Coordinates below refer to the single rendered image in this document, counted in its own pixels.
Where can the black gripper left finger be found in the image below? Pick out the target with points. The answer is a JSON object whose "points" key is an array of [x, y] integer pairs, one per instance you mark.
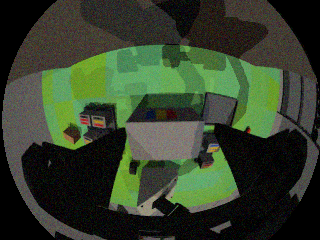
{"points": [[94, 166]]}

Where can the tan rectangular block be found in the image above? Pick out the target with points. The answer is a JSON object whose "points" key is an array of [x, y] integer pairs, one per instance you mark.
{"points": [[71, 135]]}

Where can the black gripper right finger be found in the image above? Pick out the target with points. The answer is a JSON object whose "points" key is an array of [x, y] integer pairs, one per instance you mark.
{"points": [[247, 154]]}

